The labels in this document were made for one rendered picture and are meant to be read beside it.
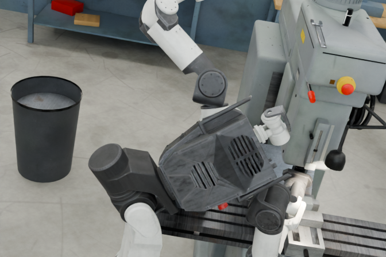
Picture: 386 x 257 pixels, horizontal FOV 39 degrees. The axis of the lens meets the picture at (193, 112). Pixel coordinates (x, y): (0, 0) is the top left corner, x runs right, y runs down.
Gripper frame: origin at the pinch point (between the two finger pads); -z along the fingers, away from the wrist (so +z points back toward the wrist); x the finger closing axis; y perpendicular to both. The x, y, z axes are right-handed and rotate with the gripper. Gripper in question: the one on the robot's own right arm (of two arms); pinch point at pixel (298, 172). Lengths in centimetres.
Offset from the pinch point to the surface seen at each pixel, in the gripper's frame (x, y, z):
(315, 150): -3.1, -20.2, 12.6
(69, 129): 154, 80, -88
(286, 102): 13.2, -26.2, -7.0
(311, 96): 4, -48, 27
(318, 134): -2.6, -26.9, 12.6
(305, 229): -9.6, 20.2, 8.1
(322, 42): 5, -67, 27
